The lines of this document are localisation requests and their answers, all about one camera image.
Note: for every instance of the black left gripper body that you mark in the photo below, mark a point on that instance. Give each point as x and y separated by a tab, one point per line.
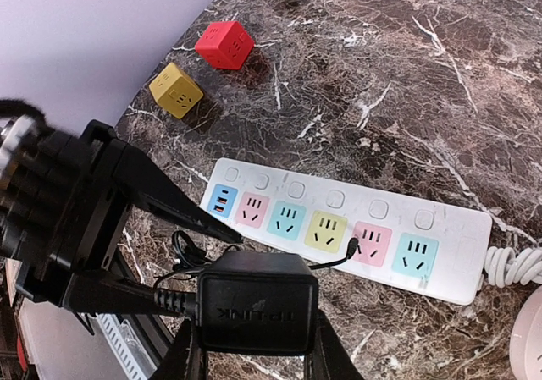
61	211

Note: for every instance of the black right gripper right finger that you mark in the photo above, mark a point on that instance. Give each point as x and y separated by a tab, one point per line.
328	360

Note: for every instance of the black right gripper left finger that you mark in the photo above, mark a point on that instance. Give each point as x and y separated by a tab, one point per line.
185	359

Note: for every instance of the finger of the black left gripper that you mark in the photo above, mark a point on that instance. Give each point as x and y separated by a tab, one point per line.
101	292
151	190

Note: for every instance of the yellow cube socket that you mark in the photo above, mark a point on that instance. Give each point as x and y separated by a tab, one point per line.
175	91

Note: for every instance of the black power adapter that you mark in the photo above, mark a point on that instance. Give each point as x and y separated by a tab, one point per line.
251	303

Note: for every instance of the white multi-socket power strip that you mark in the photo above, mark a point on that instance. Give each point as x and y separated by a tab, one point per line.
426	247

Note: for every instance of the red cube socket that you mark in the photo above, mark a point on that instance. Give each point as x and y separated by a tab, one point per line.
225	45

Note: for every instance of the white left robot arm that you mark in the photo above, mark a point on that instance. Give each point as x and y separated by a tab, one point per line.
64	203

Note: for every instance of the pink round socket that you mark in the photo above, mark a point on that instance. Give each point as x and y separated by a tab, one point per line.
526	340

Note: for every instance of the white slotted cable duct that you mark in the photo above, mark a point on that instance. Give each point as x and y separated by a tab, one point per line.
126	346

